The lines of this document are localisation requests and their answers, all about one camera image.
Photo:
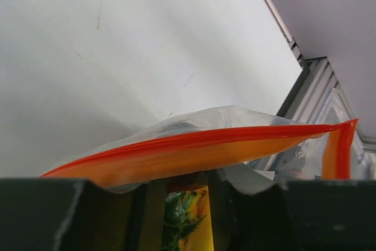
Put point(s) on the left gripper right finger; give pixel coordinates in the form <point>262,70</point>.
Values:
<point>300,215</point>

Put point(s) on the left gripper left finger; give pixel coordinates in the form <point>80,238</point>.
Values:
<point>75,214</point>

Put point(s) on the clear zip top bag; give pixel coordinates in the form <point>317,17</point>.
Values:
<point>232,138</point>

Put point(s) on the orange fake pineapple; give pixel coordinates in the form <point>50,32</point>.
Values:
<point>187,221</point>

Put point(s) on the aluminium frame rail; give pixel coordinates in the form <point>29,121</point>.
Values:
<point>334,41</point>

